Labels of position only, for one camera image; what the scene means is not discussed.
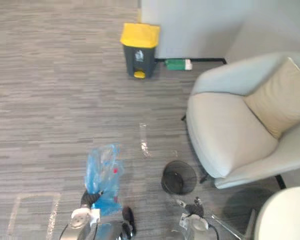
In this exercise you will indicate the clear tape strip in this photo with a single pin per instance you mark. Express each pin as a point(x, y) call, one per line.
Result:
point(143, 140)

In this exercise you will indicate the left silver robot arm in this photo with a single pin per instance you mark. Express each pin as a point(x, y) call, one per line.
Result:
point(78, 225)

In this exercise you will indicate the small black mesh bin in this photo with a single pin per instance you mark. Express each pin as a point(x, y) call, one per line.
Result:
point(178, 178)

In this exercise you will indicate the clear tape floor outline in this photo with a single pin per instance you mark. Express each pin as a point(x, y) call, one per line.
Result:
point(52, 215)

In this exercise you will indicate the blue plastic rubbish bag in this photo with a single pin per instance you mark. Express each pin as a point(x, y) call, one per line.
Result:
point(102, 170)

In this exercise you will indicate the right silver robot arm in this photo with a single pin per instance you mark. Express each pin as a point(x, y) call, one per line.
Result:
point(198, 228)

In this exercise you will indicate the green and white box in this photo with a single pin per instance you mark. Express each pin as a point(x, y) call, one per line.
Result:
point(175, 64)

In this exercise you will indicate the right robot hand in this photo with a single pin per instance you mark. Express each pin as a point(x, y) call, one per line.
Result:
point(195, 209)

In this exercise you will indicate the silver robot body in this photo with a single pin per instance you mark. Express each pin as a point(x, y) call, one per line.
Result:
point(110, 231)

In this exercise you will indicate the beige square cushion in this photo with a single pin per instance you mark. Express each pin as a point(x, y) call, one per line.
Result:
point(280, 102)

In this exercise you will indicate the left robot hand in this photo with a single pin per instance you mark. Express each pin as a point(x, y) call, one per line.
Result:
point(89, 198)

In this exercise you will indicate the light grey armchair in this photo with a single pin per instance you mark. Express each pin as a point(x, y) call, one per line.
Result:
point(222, 130)

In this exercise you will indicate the grey bin with yellow lid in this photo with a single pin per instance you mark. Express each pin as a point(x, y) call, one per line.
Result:
point(138, 55)

